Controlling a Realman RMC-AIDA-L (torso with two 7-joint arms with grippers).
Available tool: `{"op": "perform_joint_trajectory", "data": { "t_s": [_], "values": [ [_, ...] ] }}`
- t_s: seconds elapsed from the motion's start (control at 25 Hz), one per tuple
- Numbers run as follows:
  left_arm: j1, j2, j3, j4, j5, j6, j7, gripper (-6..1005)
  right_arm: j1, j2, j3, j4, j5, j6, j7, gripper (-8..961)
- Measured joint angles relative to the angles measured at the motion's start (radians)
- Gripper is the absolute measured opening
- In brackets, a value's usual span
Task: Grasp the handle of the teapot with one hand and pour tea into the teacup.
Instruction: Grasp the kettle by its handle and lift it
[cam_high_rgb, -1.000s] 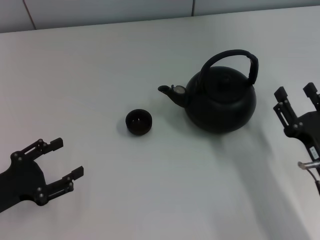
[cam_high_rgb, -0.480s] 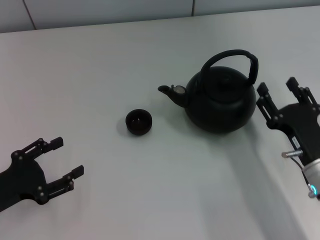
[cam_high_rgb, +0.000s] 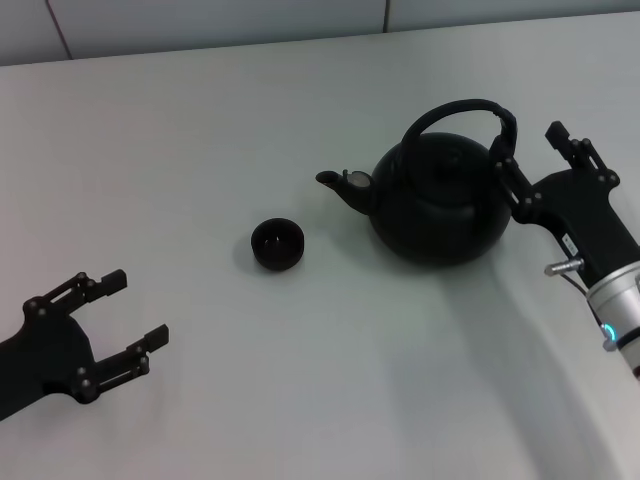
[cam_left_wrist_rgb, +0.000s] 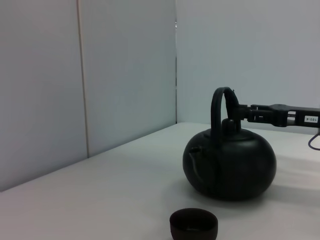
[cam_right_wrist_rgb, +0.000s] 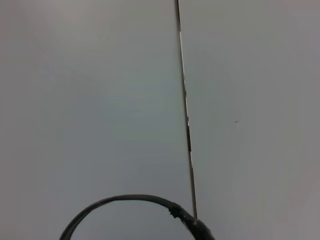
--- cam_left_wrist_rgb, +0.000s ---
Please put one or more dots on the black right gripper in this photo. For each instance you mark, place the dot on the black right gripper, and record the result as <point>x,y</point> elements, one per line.
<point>297,115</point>

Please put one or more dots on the black round teapot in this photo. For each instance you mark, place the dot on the black round teapot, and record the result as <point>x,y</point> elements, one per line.
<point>230,170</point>

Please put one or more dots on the dark brown teacup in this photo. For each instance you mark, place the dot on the dark brown teacup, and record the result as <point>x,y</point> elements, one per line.
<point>192,227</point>

